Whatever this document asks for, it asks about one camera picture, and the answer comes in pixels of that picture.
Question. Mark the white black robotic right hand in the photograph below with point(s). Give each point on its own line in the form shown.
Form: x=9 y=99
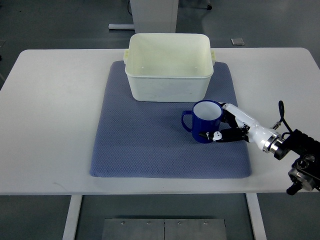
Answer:
x=243 y=127

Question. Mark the blue enamel mug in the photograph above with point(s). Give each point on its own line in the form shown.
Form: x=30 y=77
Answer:
x=206 y=116

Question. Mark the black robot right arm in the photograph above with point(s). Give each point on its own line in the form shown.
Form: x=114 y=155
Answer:
x=305 y=170

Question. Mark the cream plastic box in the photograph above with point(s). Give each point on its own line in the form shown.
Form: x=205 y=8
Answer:
x=169 y=67

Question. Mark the grey floor outlet plate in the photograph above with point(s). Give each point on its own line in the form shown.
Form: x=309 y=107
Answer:
x=237 y=41

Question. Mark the white right table leg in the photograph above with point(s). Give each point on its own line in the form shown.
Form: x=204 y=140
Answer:
x=257 y=224

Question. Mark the white table leg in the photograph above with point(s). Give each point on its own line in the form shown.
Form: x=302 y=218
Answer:
x=72 y=218
x=257 y=224

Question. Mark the blue textured mat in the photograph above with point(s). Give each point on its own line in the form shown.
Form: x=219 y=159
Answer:
x=136 y=139

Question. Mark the white left table leg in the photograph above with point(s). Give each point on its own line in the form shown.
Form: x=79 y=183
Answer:
x=72 y=218

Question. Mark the white background pedestal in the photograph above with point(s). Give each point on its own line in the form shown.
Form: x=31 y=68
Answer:
x=151 y=16

